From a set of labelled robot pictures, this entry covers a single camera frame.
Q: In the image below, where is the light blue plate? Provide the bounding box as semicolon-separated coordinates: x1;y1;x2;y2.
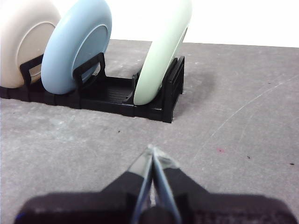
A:
41;0;113;95

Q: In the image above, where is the black plate rack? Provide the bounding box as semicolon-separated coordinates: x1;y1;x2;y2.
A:
0;52;185;124

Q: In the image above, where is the cream yellow plate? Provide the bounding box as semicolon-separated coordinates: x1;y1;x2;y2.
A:
0;0;62;89

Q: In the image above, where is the pale green plate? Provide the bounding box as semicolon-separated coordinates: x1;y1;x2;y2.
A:
133;0;193;105

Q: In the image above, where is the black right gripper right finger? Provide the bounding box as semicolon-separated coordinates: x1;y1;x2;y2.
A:
151;146;299;224

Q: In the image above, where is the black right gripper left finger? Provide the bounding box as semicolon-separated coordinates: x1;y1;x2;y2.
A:
14;144;154;224

